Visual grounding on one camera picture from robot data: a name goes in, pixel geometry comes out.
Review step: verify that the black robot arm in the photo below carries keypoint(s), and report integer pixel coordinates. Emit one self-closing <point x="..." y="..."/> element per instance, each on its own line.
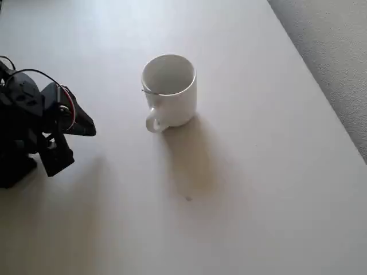
<point x="15" y="97"/>

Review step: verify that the metal spoon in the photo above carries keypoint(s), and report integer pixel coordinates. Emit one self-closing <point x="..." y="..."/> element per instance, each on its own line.
<point x="149" y="92"/>

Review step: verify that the white ceramic mug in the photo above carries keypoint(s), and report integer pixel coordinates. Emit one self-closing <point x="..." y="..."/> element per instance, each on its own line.
<point x="175" y="109"/>

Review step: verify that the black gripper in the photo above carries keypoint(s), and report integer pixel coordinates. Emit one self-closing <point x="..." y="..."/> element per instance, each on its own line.
<point x="81" y="121"/>

